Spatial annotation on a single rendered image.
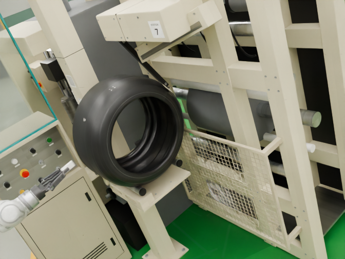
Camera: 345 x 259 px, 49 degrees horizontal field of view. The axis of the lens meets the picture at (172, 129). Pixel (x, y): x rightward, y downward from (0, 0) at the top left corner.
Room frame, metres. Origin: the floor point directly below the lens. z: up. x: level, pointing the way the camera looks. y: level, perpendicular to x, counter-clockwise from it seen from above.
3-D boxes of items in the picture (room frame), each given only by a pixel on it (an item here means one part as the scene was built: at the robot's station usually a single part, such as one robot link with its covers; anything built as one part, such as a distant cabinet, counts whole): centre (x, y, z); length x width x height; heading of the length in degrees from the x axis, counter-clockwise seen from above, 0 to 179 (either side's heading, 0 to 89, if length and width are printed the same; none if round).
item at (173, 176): (1.94, 0.24, 0.80); 0.37 x 0.36 x 0.02; 120
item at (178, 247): (2.15, 0.39, 0.01); 0.27 x 0.27 x 0.02; 30
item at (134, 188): (1.86, 0.36, 0.90); 0.35 x 0.05 x 0.05; 30
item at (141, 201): (1.87, 0.36, 0.83); 0.36 x 0.09 x 0.06; 30
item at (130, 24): (1.98, -0.08, 1.71); 0.61 x 0.25 x 0.15; 30
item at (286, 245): (1.90, -0.16, 0.65); 0.90 x 0.02 x 0.70; 30
